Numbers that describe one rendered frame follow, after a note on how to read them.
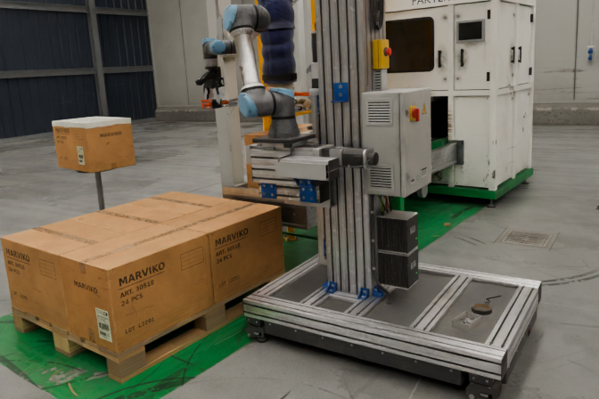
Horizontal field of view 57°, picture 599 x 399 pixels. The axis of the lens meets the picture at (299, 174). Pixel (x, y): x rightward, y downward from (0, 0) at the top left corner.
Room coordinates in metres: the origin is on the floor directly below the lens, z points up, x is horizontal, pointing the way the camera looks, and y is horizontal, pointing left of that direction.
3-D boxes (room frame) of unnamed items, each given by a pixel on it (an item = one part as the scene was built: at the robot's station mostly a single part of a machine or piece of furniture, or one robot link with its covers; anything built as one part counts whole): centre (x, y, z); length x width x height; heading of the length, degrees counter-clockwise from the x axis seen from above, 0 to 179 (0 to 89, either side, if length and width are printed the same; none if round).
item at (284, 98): (2.63, 0.07, 1.20); 0.13 x 0.12 x 0.14; 117
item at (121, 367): (3.04, 0.88, 0.07); 1.20 x 1.00 x 0.14; 142
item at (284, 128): (2.63, 0.06, 1.09); 0.15 x 0.15 x 0.10
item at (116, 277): (3.04, 0.88, 0.34); 1.20 x 1.00 x 0.40; 142
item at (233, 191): (3.38, 0.24, 0.58); 0.70 x 0.03 x 0.06; 52
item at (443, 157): (4.10, -0.74, 0.50); 2.31 x 0.05 x 0.19; 142
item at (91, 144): (4.66, 1.74, 0.82); 0.60 x 0.40 x 0.40; 47
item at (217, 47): (3.02, 0.39, 1.49); 0.11 x 0.11 x 0.08; 27
